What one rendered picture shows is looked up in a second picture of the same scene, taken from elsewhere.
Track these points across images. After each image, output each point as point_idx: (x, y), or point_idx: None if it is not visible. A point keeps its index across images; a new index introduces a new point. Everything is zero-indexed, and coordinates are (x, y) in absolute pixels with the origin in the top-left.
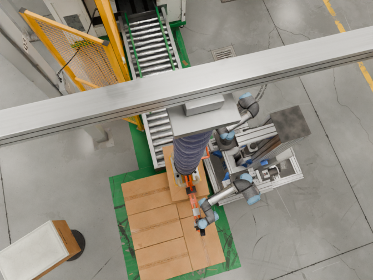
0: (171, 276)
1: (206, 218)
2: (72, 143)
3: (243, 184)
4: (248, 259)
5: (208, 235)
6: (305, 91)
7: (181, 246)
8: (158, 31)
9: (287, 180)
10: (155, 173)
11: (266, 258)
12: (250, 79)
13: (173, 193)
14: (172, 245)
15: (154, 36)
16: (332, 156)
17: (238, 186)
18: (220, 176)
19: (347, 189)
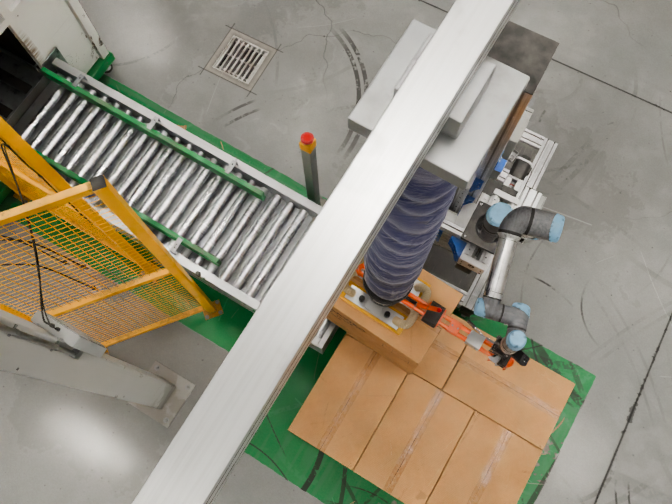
0: (518, 492)
1: (513, 326)
2: (114, 454)
3: (521, 217)
4: (595, 354)
5: (512, 370)
6: (425, 4)
7: (488, 430)
8: (86, 109)
9: (537, 171)
10: (314, 363)
11: (618, 325)
12: (514, 0)
13: (407, 349)
14: (472, 443)
15: (88, 125)
16: (564, 73)
17: (517, 228)
18: (429, 263)
19: (631, 103)
